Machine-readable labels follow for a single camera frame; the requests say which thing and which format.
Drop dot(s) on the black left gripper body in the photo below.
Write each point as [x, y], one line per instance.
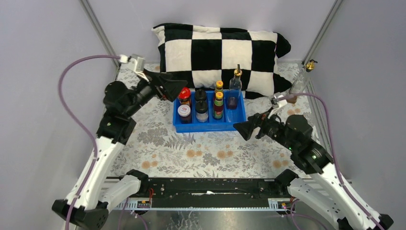
[144, 89]

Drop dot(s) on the gold top oil bottle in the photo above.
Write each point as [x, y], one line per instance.
[235, 86]
[302, 79]

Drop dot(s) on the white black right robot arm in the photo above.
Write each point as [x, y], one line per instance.
[342, 206]

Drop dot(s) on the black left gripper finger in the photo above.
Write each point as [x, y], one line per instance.
[172, 86]
[161, 93]

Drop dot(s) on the floral pattern table mat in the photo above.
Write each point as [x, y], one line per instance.
[156, 149]

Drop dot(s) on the yellow cap sauce bottle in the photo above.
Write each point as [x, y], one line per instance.
[219, 87]
[218, 106]

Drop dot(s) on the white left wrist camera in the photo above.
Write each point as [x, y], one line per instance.
[135, 64]

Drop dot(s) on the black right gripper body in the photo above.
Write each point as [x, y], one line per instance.
[274, 129]

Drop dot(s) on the black white checkered pillow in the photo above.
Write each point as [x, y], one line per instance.
[204, 55]

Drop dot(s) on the white lid sauce jar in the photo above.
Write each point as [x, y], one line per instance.
[185, 114]

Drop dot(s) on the black cap shaker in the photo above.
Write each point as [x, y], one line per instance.
[201, 108]
[200, 95]

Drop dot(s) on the blue plastic divided bin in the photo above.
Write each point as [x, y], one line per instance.
[229, 118]

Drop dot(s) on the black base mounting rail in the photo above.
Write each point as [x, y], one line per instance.
[211, 193]

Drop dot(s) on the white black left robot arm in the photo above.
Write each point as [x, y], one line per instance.
[86, 206]

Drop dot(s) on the red lid sauce jar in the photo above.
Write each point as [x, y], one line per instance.
[185, 97]

